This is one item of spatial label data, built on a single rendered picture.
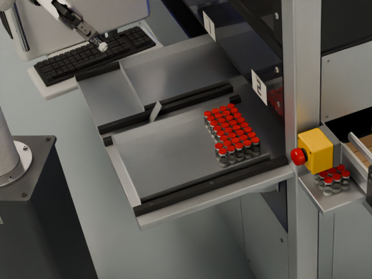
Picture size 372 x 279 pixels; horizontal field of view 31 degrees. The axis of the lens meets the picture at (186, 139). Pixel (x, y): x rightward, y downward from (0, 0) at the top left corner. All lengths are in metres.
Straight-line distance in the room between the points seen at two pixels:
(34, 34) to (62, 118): 1.16
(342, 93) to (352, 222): 0.47
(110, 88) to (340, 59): 0.78
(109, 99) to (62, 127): 1.42
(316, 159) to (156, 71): 0.72
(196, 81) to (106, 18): 0.56
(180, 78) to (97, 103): 0.26
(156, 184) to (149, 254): 1.04
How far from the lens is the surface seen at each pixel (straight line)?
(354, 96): 1.60
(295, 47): 1.43
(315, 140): 1.52
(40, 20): 2.33
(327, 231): 1.87
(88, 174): 3.08
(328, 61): 1.49
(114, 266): 2.68
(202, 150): 1.74
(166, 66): 2.07
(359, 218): 1.91
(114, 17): 2.43
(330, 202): 1.59
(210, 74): 2.00
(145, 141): 1.80
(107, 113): 1.93
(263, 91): 1.68
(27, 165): 1.84
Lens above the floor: 2.03
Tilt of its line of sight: 40 degrees down
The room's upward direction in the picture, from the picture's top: 9 degrees counter-clockwise
